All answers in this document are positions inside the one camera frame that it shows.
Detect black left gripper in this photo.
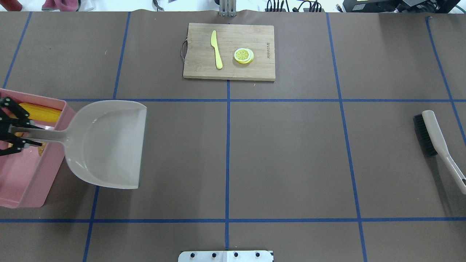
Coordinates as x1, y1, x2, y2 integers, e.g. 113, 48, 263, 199
0, 96, 42, 156

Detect toy yellow corn cob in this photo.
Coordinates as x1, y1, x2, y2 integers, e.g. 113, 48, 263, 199
19, 103, 62, 123

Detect white plastic dustpan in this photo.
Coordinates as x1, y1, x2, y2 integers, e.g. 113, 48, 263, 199
8, 100, 147, 189

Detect white brush with black bristles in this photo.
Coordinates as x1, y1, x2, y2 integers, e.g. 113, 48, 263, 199
413, 110, 466, 195

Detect toy ginger root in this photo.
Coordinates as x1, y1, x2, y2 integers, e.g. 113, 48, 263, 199
37, 142, 47, 156

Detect pink plastic bin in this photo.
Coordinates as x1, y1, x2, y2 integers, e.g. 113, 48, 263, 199
0, 89, 75, 209

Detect red water bottle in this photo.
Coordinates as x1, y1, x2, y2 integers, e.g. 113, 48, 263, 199
0, 0, 23, 12

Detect pink cloth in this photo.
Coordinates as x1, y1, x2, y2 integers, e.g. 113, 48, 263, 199
42, 0, 81, 12

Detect yellow plastic knife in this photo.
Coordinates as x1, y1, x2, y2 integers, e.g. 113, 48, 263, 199
210, 30, 223, 70

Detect wooden cutting board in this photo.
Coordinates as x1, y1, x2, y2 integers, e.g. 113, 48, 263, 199
183, 23, 276, 82

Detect toy lemon slices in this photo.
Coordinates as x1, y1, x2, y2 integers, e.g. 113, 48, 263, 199
233, 48, 254, 64

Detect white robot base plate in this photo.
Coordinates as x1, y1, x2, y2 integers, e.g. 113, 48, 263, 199
178, 250, 275, 262

